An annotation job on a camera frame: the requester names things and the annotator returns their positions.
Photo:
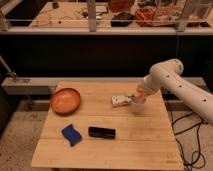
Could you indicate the orange pepper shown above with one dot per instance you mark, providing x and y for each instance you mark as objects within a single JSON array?
[{"x": 138, "y": 95}]

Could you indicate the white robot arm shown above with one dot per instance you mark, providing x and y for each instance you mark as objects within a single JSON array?
[{"x": 167, "y": 74}]

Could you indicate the orange wooden bowl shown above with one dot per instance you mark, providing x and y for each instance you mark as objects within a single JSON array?
[{"x": 65, "y": 101}]

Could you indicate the black rectangular case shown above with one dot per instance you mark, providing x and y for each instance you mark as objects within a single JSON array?
[{"x": 102, "y": 132}]

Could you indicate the blue sponge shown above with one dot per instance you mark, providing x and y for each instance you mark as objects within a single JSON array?
[{"x": 72, "y": 135}]

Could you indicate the black object on bench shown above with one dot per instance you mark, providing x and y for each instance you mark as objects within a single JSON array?
[{"x": 122, "y": 19}]

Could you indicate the orange crate on bench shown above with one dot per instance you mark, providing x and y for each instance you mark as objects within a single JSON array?
[{"x": 145, "y": 17}]

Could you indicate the grey metal rail beam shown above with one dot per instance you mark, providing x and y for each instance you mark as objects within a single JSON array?
[{"x": 47, "y": 85}]

